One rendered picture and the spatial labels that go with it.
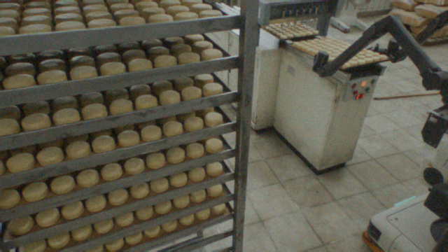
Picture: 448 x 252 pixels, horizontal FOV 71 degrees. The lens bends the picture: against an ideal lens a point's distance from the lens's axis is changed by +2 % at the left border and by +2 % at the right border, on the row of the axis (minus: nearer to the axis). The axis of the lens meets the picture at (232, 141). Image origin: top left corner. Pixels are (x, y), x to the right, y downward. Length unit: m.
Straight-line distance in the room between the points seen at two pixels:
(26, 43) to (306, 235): 1.89
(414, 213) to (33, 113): 1.96
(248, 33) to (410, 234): 1.60
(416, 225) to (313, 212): 0.63
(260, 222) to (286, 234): 0.19
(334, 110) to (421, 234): 0.89
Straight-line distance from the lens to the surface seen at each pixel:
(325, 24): 2.96
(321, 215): 2.32
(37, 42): 0.65
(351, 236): 2.27
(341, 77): 2.13
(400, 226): 2.06
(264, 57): 2.56
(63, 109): 0.79
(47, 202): 0.84
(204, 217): 1.07
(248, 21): 0.69
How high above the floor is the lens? 1.69
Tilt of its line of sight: 36 degrees down
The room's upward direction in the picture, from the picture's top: 1 degrees clockwise
